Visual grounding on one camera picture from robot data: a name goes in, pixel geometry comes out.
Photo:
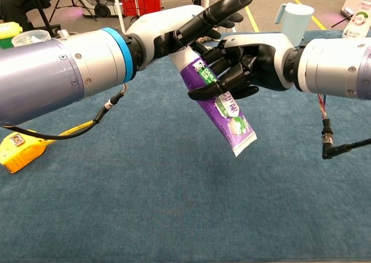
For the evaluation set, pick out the black trouser leg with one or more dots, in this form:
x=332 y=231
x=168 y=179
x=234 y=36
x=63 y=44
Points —
x=14 y=2

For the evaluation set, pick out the yellow tape measure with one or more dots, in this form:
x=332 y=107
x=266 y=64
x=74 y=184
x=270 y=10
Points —
x=20 y=156

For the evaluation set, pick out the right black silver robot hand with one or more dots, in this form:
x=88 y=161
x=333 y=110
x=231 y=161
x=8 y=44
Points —
x=269 y=63

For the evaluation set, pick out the black light stand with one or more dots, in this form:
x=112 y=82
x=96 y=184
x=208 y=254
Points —
x=40 y=11

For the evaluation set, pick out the purple white toothpaste tube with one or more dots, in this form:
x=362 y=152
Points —
x=229 y=124

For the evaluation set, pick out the yellow green box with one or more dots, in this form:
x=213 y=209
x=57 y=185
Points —
x=10 y=31

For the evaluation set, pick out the white wheeled machine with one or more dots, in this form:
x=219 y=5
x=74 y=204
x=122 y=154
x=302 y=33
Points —
x=103 y=9

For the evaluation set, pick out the drink bottle yellow cap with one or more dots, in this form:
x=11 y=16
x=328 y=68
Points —
x=359 y=25

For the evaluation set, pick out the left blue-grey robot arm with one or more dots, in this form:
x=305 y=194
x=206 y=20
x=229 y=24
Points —
x=58 y=72

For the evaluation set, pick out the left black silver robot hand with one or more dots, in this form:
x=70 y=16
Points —
x=162 y=25

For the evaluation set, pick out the clear round plastic tub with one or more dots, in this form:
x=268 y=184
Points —
x=32 y=37

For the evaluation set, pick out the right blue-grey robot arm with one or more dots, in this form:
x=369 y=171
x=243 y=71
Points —
x=333 y=66

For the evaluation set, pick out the blue table mat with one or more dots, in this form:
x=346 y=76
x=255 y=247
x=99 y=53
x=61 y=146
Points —
x=174 y=202

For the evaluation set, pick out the white slanted frame leg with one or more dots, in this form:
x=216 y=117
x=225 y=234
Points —
x=118 y=8

